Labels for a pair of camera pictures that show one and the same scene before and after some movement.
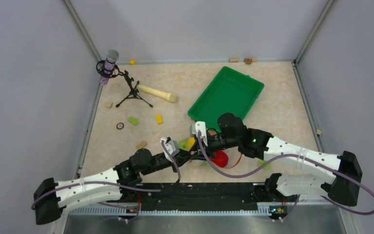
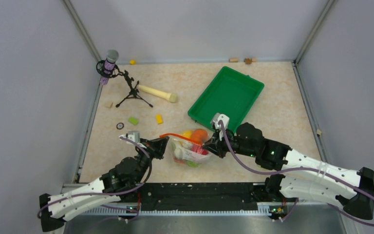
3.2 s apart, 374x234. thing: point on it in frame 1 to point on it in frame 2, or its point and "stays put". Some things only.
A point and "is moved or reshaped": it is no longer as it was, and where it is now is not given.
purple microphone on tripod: x=107 y=68 stays put
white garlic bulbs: x=200 y=163 is moved or reshaped
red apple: x=221 y=159 is moved or reshaped
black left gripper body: x=158 y=164 to x=153 y=151
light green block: x=133 y=121 stays put
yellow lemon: x=191 y=143 to x=187 y=133
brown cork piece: x=247 y=61 stays put
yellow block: x=158 y=119 stays put
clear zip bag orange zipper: x=224 y=159 is moved or reshaped
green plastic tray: x=231 y=92 stays put
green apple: x=183 y=145 to x=193 y=164
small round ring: x=122 y=124 stays put
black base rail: x=202 y=196 stays put
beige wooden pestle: x=172 y=97 stays put
